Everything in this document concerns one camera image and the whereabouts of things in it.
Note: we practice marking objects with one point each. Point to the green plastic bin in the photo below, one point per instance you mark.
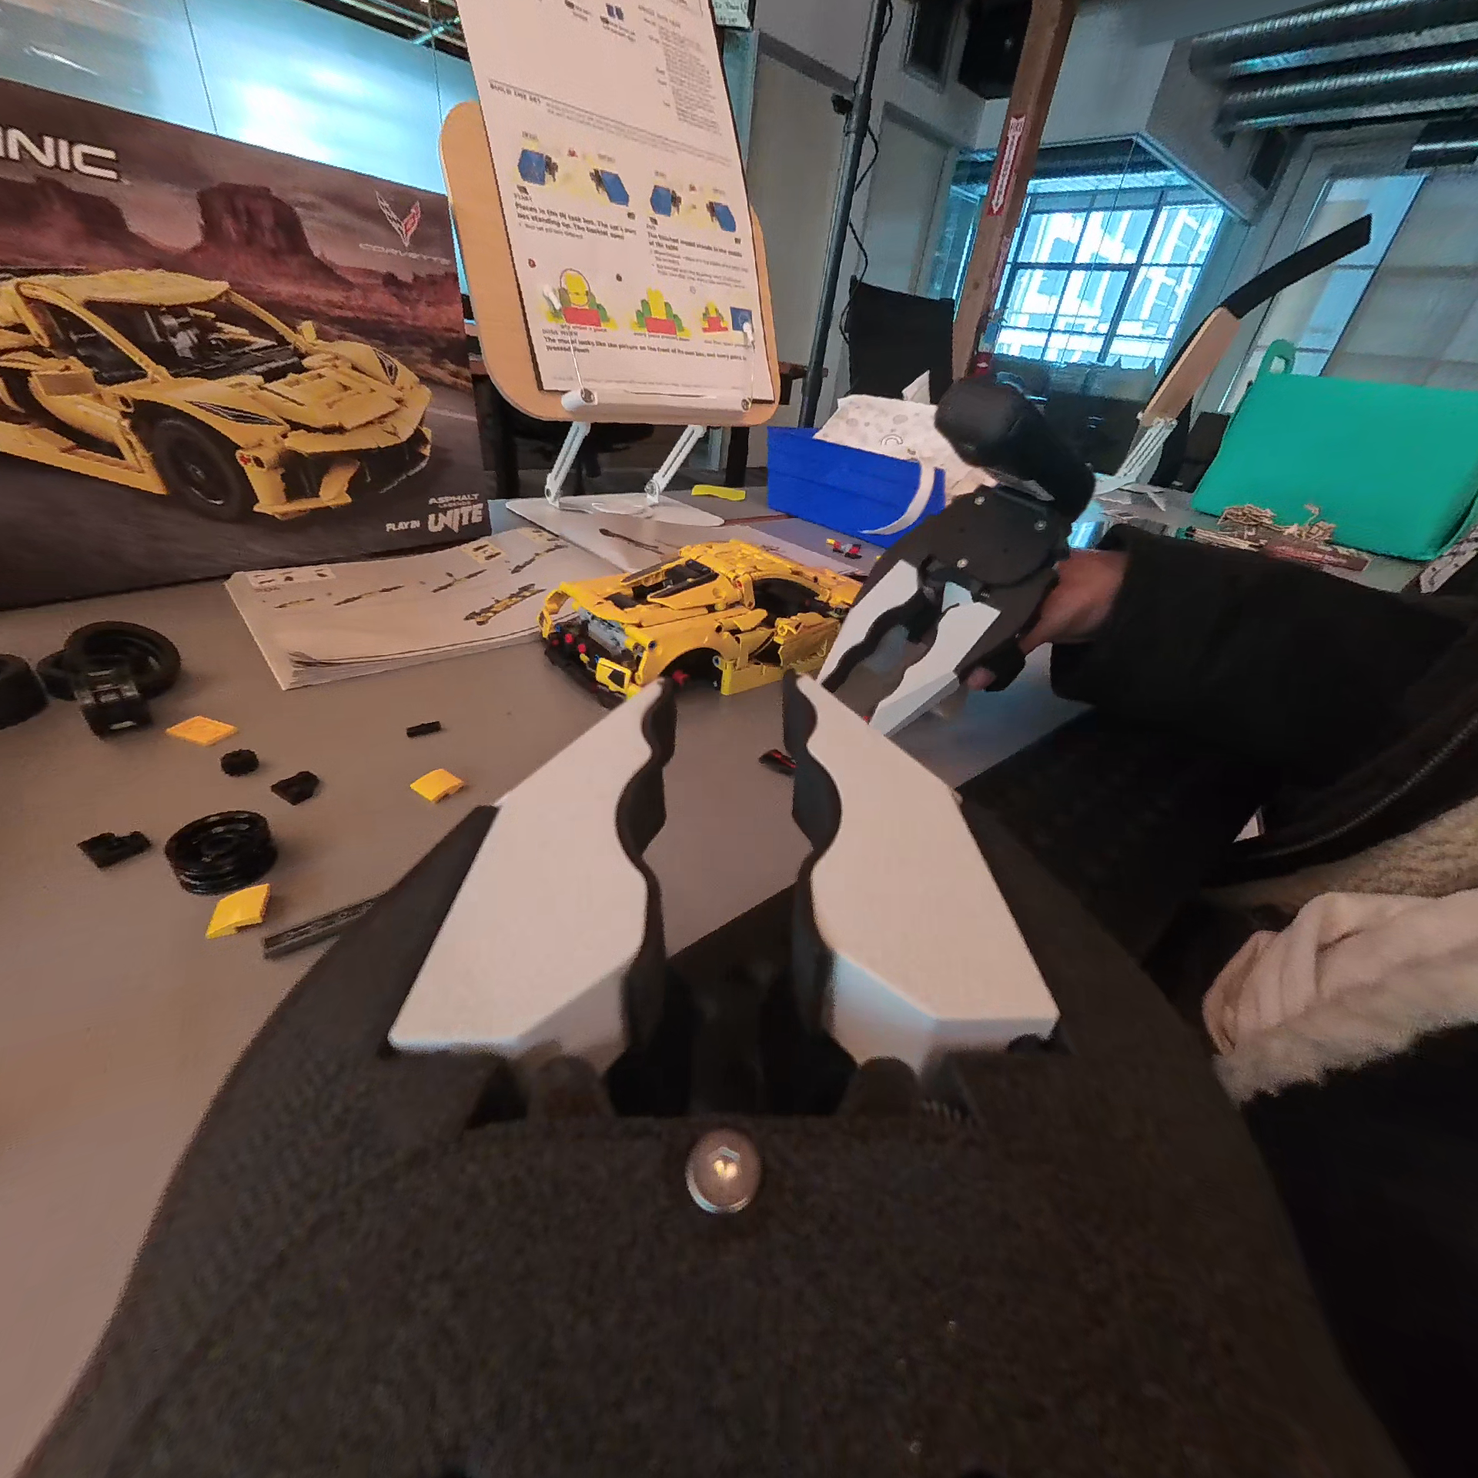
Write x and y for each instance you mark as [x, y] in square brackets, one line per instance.
[1340, 462]

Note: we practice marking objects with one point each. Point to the large black toy tyre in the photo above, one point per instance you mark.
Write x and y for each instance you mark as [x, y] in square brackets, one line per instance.
[122, 656]

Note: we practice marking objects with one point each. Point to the printed instruction sheet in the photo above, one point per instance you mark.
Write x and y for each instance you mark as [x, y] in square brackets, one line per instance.
[624, 173]

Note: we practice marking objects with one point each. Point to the black metal pole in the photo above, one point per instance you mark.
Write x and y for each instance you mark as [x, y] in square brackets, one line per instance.
[849, 208]

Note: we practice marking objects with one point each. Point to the wooden post red label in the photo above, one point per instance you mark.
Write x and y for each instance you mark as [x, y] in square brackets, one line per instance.
[1017, 151]

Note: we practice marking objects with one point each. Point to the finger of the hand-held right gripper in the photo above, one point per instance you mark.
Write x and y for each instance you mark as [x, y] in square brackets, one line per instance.
[953, 647]
[873, 629]

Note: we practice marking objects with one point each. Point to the long dark axle rod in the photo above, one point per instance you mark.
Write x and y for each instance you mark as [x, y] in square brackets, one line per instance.
[323, 925]

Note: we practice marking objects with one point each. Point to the toy car box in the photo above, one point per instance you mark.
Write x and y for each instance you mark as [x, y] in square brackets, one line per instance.
[232, 231]

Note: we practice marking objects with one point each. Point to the yellow brick toy car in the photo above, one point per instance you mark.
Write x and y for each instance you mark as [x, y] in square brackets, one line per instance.
[704, 612]

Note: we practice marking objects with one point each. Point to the black brick connector block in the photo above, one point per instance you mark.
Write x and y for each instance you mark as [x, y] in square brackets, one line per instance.
[114, 708]

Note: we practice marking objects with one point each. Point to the black chair back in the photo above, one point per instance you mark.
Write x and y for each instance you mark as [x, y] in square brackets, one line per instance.
[902, 336]

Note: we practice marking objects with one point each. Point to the brown toy model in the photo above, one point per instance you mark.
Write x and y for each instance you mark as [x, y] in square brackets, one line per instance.
[1283, 534]

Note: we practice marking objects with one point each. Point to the white patterned paper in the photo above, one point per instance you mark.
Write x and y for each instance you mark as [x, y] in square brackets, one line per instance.
[878, 422]

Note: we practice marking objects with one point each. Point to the person's black fleece-lined jacket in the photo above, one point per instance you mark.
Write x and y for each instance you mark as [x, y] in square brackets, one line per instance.
[1363, 947]

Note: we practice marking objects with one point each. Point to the person's right hand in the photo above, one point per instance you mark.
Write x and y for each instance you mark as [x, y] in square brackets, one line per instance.
[1080, 596]

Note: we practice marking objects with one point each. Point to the black toy wheel rim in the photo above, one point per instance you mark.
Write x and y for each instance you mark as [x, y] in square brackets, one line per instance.
[221, 852]

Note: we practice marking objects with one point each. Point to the open instruction booklet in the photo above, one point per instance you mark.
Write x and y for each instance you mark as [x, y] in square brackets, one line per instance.
[382, 612]

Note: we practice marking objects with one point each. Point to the paned window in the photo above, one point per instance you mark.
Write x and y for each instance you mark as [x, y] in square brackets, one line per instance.
[1098, 277]

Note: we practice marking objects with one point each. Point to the yellow paper strip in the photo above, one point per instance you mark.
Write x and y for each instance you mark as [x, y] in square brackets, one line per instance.
[719, 491]

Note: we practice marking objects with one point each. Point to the black topped wooden stand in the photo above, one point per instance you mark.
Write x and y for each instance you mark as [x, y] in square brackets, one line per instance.
[1200, 352]

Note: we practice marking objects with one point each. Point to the blue plastic bin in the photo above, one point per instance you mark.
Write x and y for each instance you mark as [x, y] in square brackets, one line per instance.
[832, 486]

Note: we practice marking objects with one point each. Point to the wooden document stand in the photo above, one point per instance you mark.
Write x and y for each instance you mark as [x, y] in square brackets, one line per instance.
[486, 288]

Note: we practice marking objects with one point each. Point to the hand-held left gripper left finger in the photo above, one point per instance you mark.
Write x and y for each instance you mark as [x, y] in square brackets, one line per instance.
[543, 902]

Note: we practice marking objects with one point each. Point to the white curled paper strip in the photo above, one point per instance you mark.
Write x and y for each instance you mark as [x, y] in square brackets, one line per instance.
[913, 508]

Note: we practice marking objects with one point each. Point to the small black angled piece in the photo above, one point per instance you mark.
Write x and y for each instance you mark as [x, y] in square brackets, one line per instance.
[296, 788]

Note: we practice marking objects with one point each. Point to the grey desk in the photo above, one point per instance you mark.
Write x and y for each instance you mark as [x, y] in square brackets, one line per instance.
[116, 1039]

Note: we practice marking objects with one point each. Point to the small round black piece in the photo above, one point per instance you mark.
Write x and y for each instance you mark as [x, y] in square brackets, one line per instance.
[239, 762]

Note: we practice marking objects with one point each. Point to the person's right forearm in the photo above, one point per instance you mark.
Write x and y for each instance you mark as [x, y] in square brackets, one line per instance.
[1248, 647]

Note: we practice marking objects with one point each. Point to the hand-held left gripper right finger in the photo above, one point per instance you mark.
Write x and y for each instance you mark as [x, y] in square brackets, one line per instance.
[924, 913]

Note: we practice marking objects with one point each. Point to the metal ventilation ducts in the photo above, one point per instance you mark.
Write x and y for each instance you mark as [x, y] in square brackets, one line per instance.
[1329, 70]

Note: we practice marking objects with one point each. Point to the small black flat piece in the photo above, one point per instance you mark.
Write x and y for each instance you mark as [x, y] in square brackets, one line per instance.
[114, 849]

